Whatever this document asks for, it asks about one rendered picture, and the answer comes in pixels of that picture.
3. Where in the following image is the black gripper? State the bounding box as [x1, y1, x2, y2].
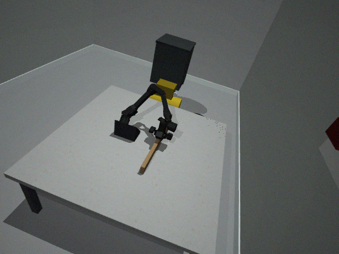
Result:
[149, 126, 173, 140]

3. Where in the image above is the brown wooden board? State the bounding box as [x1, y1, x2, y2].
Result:
[140, 138, 161, 174]

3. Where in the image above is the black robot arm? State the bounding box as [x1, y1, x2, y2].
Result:
[119, 84, 177, 139]

